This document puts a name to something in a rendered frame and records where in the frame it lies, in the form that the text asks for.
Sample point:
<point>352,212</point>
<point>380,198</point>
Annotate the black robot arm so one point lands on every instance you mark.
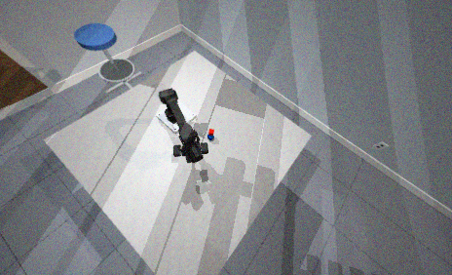
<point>186,133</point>

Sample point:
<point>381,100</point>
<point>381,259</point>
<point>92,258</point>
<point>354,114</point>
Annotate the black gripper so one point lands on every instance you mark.
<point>177,151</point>

